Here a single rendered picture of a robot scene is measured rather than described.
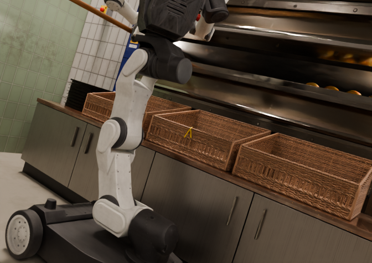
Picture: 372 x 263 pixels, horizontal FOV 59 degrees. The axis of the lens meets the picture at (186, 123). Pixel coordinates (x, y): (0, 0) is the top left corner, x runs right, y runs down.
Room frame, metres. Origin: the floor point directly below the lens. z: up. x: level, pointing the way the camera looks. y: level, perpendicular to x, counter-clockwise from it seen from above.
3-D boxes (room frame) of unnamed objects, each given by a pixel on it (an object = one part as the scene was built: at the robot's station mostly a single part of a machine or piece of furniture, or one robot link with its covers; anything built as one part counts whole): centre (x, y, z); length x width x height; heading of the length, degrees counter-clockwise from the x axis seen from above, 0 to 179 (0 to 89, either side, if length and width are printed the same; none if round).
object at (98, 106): (2.32, 0.35, 0.72); 0.56 x 0.49 x 0.28; 58
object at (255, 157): (1.67, -0.64, 0.72); 0.56 x 0.49 x 0.28; 56
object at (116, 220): (1.47, 0.15, 0.28); 0.21 x 0.20 x 0.13; 57
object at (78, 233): (1.49, 0.17, 0.19); 0.64 x 0.52 x 0.33; 57
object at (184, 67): (1.50, 0.19, 1.00); 0.28 x 0.13 x 0.18; 57
